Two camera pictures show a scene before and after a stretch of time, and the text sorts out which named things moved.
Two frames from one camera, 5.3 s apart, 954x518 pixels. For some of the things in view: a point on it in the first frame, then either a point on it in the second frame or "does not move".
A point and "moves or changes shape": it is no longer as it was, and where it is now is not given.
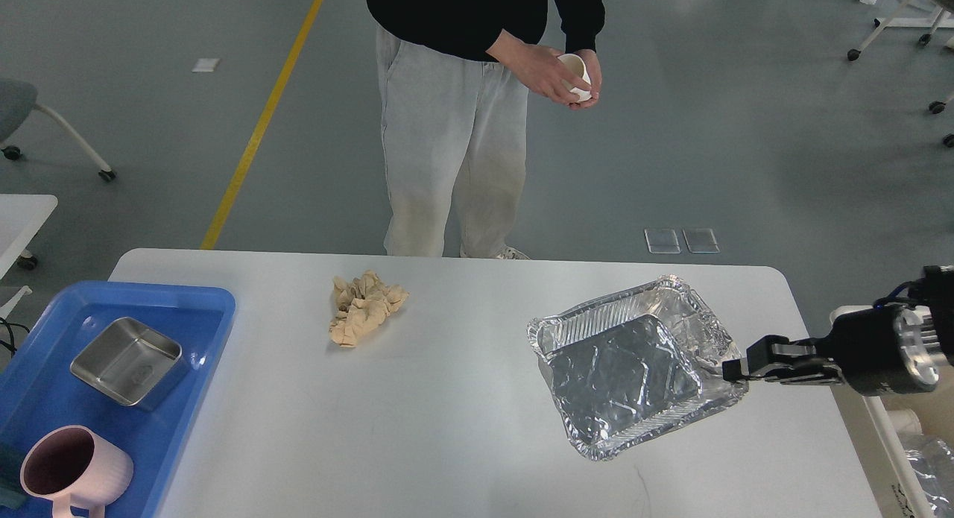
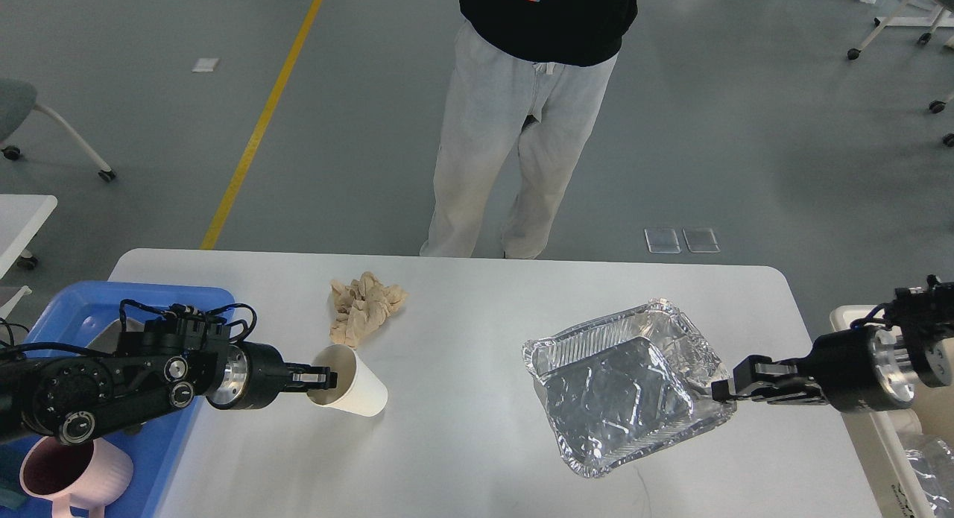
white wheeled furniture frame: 941,19 does not move
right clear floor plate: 700,241 does not move
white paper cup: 577,64 -> 358,389
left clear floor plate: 662,241 does not move
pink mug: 72,466 does not move
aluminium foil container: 634,364 moves or changes shape
